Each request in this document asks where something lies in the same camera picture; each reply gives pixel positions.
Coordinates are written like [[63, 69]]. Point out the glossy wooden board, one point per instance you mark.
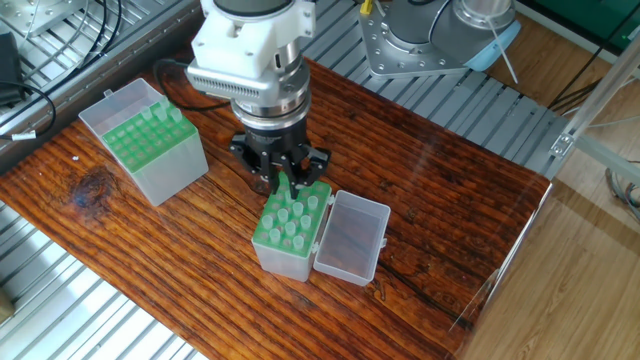
[[420, 190]]

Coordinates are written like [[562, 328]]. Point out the yellow tag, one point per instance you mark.
[[366, 6]]

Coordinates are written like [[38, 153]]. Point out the translucent tip box green rack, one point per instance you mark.
[[170, 170], [278, 260]]

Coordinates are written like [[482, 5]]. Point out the grey metal mount plate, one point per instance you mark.
[[400, 55]]

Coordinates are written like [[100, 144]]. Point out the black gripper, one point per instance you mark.
[[280, 145]]

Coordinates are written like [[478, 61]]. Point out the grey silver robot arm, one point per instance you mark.
[[250, 50]]

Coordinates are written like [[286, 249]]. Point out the aluminium frame corner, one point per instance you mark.
[[590, 125]]

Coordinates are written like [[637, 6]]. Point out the clear hinged box lid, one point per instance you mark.
[[350, 240], [112, 108]]

